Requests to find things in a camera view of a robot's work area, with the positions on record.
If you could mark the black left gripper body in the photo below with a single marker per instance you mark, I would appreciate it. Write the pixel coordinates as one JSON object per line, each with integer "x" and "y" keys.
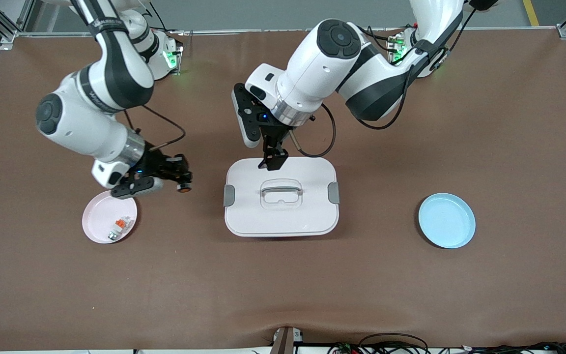
{"x": 274, "y": 134}

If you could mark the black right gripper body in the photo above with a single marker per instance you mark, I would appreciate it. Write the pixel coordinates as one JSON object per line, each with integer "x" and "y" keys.
{"x": 157, "y": 161}

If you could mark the black and orange push-button switch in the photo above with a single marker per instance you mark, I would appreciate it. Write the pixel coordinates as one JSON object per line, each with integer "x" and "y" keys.
{"x": 183, "y": 188}

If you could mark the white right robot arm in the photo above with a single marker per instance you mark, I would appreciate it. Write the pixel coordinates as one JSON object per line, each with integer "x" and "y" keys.
{"x": 116, "y": 73}

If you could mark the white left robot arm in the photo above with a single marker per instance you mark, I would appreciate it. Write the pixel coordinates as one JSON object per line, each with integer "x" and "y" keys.
{"x": 322, "y": 64}

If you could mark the white lidded storage box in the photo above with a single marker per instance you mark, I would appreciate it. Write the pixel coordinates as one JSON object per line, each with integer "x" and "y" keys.
{"x": 281, "y": 206}

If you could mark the pink round plate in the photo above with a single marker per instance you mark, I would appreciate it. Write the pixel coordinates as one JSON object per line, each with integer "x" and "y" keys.
{"x": 99, "y": 221}

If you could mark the light blue round plate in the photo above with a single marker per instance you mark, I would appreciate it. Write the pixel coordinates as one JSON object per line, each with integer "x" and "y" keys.
{"x": 446, "y": 221}

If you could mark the white and orange switch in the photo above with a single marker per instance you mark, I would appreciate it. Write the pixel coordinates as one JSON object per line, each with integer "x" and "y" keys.
{"x": 119, "y": 227}

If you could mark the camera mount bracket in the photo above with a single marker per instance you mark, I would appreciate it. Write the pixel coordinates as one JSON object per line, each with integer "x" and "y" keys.
{"x": 283, "y": 341}

